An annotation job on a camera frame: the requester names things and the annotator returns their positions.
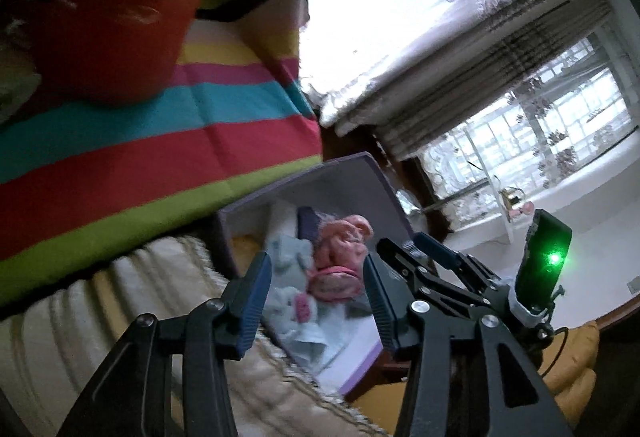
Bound rainbow striped bed sheet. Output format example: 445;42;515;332
0;0;323;308

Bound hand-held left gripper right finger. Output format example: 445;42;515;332
362;254;576;437

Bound pale pink cloth pink trim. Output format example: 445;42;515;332
306;266;365;303

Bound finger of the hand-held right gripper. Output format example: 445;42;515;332
414;232;501;288
377;238;506;313

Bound purple storage box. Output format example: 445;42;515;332
215;152;416;400

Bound salmon pink garment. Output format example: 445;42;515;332
317;213;375;270

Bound cream ribbed blanket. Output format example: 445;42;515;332
0;234;396;437

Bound light blue cloth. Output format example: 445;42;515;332
262;234;332;363

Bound small pink ornament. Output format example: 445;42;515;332
497;187;536;224

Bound black cable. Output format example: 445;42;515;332
537;324;572;375

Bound red glossy container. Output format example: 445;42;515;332
25;0;217;106

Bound yellow cushion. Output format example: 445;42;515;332
350;319;601;437

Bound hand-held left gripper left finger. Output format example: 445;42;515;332
57;251;273;437

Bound window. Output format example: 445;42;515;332
415;32;636;228

